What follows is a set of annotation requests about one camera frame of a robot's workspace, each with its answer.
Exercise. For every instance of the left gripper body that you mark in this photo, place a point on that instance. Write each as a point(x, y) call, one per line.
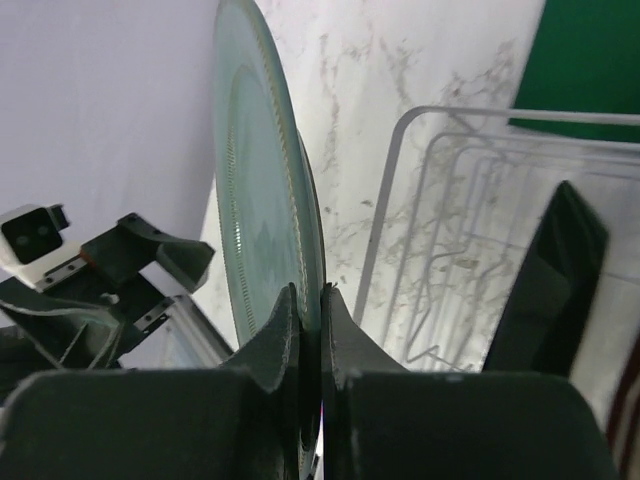
point(129, 302)

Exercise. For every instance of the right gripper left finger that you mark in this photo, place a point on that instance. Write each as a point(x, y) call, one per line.
point(236, 421)

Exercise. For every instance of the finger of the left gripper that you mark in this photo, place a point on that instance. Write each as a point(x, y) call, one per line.
point(120, 253)
point(69, 334)

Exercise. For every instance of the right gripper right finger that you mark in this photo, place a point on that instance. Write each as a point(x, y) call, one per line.
point(382, 421)

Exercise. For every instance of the grey-green glass plate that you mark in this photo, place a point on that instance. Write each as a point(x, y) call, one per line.
point(268, 214)

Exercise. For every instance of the green board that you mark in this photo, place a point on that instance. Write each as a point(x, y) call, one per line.
point(584, 58)

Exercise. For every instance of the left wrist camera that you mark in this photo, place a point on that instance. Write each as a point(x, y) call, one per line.
point(33, 249)

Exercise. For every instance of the white wire dish rack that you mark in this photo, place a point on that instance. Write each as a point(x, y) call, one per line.
point(462, 194)

